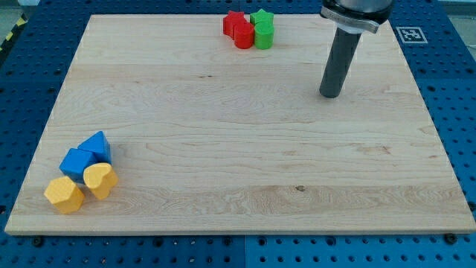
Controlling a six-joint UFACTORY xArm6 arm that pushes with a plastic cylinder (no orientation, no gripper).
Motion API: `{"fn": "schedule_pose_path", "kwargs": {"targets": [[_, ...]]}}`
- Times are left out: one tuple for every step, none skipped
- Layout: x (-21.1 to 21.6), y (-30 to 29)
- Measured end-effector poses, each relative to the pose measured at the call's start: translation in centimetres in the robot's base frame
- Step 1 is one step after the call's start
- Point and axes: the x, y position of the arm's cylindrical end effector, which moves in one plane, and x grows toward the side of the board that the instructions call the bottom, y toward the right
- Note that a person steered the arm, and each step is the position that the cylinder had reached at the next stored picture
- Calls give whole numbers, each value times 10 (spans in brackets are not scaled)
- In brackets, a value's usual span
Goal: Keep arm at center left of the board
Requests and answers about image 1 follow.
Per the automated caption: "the light wooden board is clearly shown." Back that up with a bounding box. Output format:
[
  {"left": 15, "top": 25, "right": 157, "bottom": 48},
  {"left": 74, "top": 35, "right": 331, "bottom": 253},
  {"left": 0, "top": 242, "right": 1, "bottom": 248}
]
[{"left": 5, "top": 15, "right": 475, "bottom": 236}]

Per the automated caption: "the red cylinder block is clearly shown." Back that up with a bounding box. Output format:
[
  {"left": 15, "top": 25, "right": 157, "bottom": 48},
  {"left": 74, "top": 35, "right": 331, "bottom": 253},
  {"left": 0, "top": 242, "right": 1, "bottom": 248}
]
[{"left": 234, "top": 22, "right": 254, "bottom": 49}]

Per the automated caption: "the green cylinder block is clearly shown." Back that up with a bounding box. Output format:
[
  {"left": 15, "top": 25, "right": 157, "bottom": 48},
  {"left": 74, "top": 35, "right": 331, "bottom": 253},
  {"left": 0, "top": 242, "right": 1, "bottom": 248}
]
[{"left": 254, "top": 22, "right": 274, "bottom": 50}]

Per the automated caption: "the red star block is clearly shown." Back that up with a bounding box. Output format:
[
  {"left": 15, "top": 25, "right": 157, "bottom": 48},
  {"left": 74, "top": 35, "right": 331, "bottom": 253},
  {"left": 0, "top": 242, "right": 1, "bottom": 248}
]
[{"left": 222, "top": 10, "right": 247, "bottom": 39}]

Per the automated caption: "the green star block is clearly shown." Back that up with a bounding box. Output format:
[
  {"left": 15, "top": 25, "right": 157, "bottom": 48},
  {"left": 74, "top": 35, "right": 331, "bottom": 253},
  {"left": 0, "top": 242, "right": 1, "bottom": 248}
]
[{"left": 250, "top": 9, "right": 274, "bottom": 25}]

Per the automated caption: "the blue triangle block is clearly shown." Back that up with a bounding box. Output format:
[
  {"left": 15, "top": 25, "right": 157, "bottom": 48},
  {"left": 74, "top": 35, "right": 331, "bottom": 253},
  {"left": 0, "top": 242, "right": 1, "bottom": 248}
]
[{"left": 78, "top": 131, "right": 112, "bottom": 164}]

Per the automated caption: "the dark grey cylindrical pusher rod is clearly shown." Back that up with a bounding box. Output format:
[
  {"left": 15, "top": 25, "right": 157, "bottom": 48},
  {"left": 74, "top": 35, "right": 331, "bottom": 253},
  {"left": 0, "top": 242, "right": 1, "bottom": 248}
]
[{"left": 319, "top": 28, "right": 361, "bottom": 98}]

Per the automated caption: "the yellow heart block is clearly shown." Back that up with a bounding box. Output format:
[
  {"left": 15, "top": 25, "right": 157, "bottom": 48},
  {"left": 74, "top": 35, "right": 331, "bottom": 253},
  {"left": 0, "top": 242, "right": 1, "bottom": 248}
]
[{"left": 83, "top": 162, "right": 118, "bottom": 200}]

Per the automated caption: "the blue cube block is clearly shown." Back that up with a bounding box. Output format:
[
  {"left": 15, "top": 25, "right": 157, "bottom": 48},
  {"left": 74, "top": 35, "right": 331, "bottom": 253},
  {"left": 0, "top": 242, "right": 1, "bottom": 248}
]
[{"left": 59, "top": 148, "right": 97, "bottom": 184}]

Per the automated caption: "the yellow hexagon block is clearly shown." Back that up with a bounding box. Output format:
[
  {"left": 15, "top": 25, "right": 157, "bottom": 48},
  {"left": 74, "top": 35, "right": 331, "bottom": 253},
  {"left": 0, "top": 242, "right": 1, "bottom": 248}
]
[{"left": 44, "top": 176, "right": 85, "bottom": 214}]

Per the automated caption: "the white fiducial marker tag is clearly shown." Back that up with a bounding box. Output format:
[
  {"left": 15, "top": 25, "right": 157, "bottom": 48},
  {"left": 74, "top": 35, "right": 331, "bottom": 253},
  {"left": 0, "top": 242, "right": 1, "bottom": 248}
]
[{"left": 396, "top": 26, "right": 428, "bottom": 44}]

